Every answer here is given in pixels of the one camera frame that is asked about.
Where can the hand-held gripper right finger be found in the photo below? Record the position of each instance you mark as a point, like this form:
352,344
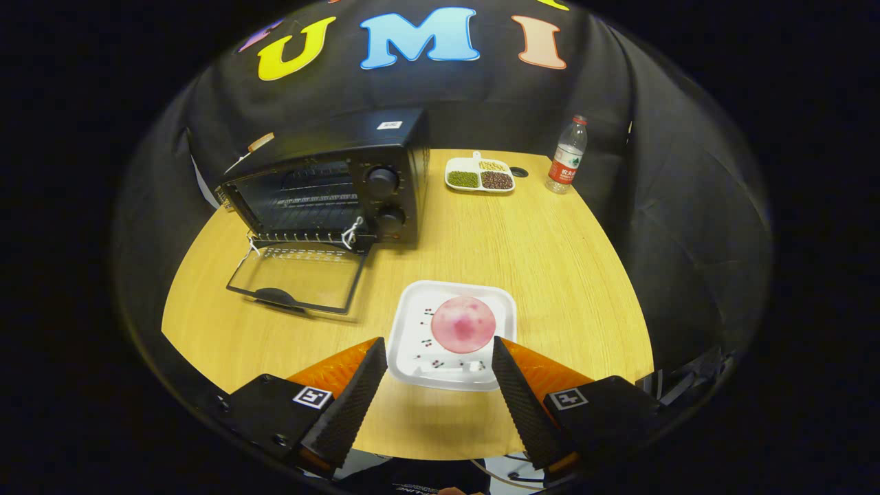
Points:
526,405

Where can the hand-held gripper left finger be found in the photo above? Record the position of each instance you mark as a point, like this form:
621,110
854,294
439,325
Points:
350,405

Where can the white square plate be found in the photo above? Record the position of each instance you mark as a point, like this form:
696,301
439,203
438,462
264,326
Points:
412,344

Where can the round pink food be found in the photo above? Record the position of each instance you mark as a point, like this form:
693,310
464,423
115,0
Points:
462,324

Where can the black toaster oven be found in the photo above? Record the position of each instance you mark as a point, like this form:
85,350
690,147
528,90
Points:
405,158

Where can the white pop-up toaster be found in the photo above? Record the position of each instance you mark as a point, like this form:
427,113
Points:
240,163

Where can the white divided dish with beans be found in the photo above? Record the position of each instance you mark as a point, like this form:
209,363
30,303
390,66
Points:
479,180

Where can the clear water bottle red label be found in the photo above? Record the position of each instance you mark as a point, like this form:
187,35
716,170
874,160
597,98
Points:
565,165

